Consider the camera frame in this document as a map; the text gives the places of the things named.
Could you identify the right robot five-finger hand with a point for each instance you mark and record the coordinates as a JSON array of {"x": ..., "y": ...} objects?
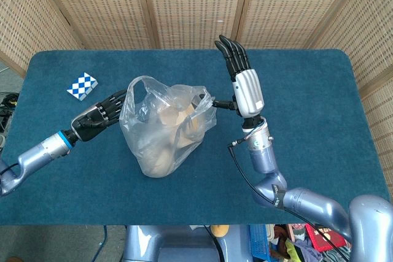
[{"x": 248, "y": 93}]

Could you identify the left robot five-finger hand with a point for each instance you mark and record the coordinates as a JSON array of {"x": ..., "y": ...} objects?
[{"x": 92, "y": 124}]

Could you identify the clear plastic bag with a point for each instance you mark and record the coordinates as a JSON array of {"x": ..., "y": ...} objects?
[{"x": 144, "y": 139}]

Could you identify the beige paper tray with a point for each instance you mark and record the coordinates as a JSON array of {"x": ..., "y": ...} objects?
[{"x": 178, "y": 117}]

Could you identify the beige round paper bowl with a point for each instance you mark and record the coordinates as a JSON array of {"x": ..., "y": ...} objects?
[{"x": 159, "y": 162}]

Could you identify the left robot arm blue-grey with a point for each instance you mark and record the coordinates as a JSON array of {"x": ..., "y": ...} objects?
[{"x": 40, "y": 153}]

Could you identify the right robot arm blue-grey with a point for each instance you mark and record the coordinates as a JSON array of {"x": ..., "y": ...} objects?
[{"x": 264, "y": 157}]

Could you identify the blue white snake puzzle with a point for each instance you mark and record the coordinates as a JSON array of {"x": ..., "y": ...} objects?
[{"x": 82, "y": 87}]

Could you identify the blue carpet table mat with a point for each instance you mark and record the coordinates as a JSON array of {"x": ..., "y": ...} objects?
[{"x": 92, "y": 194}]

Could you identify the woven rattan folding screen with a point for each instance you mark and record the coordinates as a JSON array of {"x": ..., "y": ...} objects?
[{"x": 184, "y": 7}]

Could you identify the yellow round object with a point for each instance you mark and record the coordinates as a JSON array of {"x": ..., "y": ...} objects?
[{"x": 219, "y": 230}]

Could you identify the blue-grey robot torso base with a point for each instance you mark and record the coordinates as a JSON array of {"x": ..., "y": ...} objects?
[{"x": 172, "y": 243}]

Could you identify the blue plastic basket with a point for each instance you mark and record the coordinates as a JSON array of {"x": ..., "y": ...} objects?
[{"x": 259, "y": 240}]

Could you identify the pile of coloured cloths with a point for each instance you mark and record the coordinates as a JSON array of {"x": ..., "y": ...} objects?
[{"x": 298, "y": 248}]

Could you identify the red box gold emblem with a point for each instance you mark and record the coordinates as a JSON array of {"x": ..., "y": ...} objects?
[{"x": 325, "y": 239}]

